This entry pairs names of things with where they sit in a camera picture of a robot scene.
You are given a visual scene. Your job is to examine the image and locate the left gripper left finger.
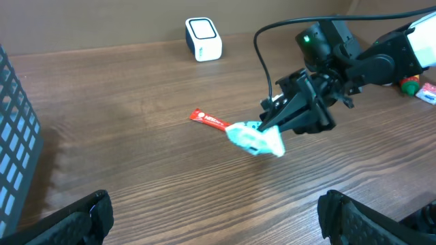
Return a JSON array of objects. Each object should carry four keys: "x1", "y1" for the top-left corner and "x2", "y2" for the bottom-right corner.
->
[{"x1": 1, "y1": 189, "x2": 114, "y2": 245}]

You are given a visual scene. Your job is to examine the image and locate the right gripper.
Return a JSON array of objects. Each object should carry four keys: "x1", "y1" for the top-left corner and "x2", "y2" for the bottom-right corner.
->
[{"x1": 258, "y1": 69, "x2": 354, "y2": 134}]

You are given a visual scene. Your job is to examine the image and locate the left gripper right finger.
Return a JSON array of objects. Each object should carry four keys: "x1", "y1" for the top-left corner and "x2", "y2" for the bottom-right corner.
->
[{"x1": 317, "y1": 190, "x2": 435, "y2": 245}]

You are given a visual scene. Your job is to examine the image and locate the light blue wipes pack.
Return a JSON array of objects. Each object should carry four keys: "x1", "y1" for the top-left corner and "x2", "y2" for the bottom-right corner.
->
[{"x1": 225, "y1": 121, "x2": 285, "y2": 157}]

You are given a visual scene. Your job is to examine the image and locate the red coffee stick sachet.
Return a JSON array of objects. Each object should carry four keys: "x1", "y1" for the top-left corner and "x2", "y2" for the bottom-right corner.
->
[{"x1": 189, "y1": 108, "x2": 231, "y2": 131}]

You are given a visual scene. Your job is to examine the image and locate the red sauce bottle green cap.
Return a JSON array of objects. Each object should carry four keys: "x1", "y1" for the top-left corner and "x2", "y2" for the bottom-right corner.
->
[{"x1": 399, "y1": 75, "x2": 420, "y2": 97}]

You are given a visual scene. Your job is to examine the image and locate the red white small carton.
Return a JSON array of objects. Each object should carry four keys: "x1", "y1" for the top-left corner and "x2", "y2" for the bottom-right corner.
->
[{"x1": 416, "y1": 83, "x2": 436, "y2": 105}]

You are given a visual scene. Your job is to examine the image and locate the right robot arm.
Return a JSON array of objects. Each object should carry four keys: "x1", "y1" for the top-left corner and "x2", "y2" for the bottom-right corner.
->
[{"x1": 258, "y1": 7, "x2": 435, "y2": 134}]

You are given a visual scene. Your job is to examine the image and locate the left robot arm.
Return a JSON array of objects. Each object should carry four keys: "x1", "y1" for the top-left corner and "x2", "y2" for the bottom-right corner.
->
[{"x1": 1, "y1": 190, "x2": 435, "y2": 245}]

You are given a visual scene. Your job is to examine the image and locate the white barcode scanner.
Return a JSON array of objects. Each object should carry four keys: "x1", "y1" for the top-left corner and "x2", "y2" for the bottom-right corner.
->
[{"x1": 185, "y1": 17, "x2": 223, "y2": 62}]

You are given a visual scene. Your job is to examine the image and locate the grey plastic basket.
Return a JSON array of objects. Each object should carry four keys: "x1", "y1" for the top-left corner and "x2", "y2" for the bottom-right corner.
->
[{"x1": 1, "y1": 49, "x2": 43, "y2": 238}]

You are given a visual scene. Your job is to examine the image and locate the black right camera cable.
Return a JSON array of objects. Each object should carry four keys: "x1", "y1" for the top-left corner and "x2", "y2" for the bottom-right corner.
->
[{"x1": 253, "y1": 5, "x2": 436, "y2": 106}]

